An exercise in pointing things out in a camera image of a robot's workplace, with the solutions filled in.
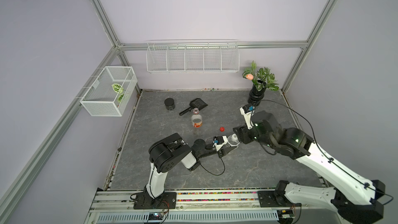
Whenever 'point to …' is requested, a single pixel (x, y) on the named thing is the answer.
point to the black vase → (256, 97)
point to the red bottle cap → (222, 129)
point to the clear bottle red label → (196, 119)
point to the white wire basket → (110, 93)
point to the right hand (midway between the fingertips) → (238, 126)
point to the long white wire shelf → (195, 56)
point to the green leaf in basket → (116, 87)
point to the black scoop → (197, 102)
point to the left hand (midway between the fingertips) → (234, 143)
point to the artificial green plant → (262, 78)
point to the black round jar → (169, 103)
